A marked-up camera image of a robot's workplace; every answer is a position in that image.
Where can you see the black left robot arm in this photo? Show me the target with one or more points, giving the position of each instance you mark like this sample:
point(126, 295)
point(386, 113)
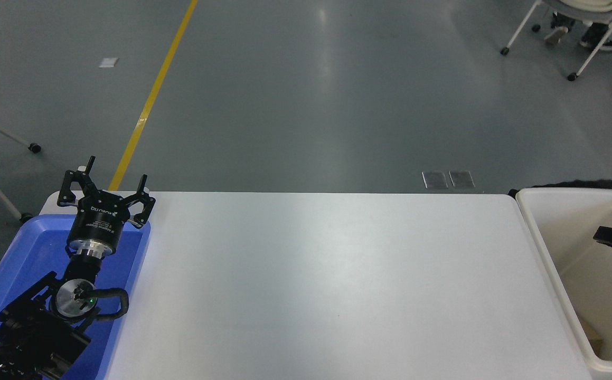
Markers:
point(31, 327)

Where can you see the silver floor outlet plate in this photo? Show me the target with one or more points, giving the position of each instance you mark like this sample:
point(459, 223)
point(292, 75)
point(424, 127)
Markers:
point(461, 179)
point(435, 180)

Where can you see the blue plastic tray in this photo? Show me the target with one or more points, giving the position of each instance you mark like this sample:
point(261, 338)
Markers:
point(26, 253)

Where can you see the black fabric object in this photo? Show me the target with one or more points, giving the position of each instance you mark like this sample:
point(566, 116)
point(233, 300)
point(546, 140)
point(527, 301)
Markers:
point(591, 184)

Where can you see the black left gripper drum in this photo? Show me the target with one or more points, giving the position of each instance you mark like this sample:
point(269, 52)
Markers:
point(97, 221)

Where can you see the large pale plastic bin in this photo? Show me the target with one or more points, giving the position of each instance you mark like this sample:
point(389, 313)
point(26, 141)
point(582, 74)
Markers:
point(564, 221)

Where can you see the person's foot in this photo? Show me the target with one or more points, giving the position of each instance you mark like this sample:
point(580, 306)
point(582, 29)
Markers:
point(599, 38)
point(556, 32)

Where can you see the white wheeled chair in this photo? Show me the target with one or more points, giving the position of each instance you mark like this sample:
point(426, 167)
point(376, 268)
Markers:
point(601, 45)

